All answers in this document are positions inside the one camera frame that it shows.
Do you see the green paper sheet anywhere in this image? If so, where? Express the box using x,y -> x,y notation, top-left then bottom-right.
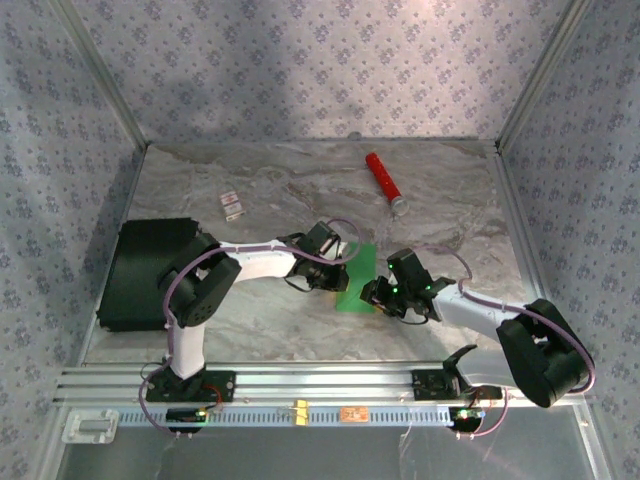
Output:
335,241 -> 379,314

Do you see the black robot hardware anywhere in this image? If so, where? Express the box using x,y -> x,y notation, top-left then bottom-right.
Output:
53,363 -> 594,407

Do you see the red tube with clear cap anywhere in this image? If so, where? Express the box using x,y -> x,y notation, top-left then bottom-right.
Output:
364,152 -> 409,217

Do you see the small white red card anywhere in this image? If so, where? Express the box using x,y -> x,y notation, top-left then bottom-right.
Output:
218,191 -> 249,222

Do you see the black controller board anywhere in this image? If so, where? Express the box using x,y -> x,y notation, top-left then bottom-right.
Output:
448,407 -> 487,427
166,408 -> 208,425

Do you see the black hard case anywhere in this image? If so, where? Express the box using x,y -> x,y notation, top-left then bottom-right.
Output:
95,217 -> 204,333

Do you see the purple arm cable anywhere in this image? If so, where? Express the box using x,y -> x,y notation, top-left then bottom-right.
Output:
138,218 -> 362,441
409,244 -> 597,441

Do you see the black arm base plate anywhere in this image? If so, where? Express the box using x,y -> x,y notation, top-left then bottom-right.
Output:
144,369 -> 237,404
412,368 -> 504,401

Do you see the aluminium side rail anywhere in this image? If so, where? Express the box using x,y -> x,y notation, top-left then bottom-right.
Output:
492,142 -> 571,366

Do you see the aluminium back rail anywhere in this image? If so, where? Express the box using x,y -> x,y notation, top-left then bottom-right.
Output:
144,138 -> 501,149

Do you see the white slotted cable duct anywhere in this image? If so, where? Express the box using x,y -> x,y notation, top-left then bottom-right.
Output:
117,405 -> 484,428

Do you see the aluminium corner post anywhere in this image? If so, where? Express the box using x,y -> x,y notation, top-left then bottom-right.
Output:
496,0 -> 597,151
49,0 -> 149,151

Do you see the grey metal bracket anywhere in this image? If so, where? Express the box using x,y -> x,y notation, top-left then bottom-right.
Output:
62,408 -> 120,445

